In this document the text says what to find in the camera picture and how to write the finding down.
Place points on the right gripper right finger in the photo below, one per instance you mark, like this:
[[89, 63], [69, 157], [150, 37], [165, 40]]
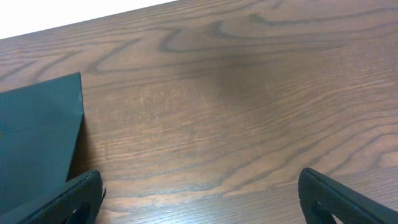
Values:
[[324, 200]]

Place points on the dark green open box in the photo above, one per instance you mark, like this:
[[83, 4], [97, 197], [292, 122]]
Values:
[[39, 127]]

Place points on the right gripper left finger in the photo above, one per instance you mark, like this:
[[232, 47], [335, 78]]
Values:
[[78, 201]]

